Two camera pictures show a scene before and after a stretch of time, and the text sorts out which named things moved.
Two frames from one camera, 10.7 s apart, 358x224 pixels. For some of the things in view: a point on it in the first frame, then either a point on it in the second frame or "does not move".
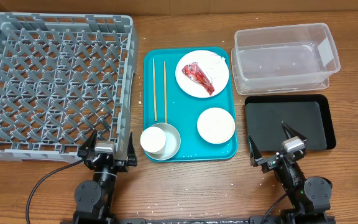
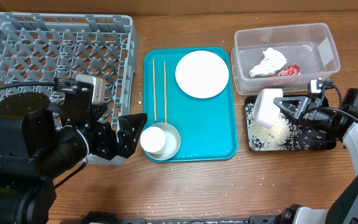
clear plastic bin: [283, 58] does not move
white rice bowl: [215, 126] -> [266, 107]
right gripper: [277, 158] -> [310, 108]
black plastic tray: [308, 114] does not move
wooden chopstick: [165, 89] does not move
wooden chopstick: [155, 88] does not move
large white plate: [214, 66] does not move
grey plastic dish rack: [49, 80] does not move
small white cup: [153, 139] does not move
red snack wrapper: [194, 72] -> [293, 70]
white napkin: [217, 69] -> [273, 61]
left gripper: [123, 165] -> [109, 149]
